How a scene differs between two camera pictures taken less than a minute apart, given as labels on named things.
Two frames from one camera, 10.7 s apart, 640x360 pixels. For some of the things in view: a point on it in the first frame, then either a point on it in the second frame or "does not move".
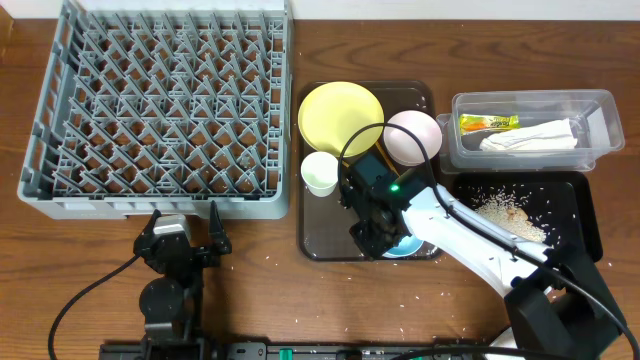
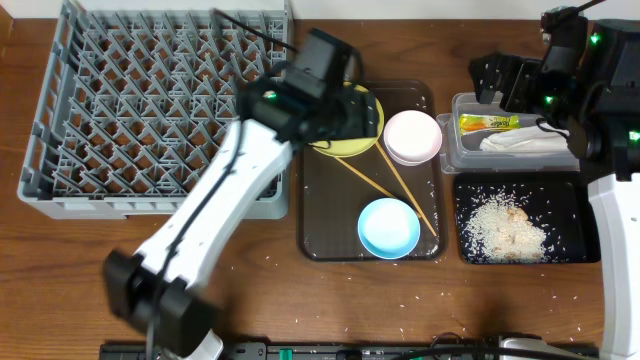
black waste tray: [553, 208] does not move
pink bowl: [402, 146] does not move
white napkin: [553, 136] does not move
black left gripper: [206, 254] to [357, 117]
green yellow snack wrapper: [473, 123] does not move
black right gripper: [372, 249] to [524, 72]
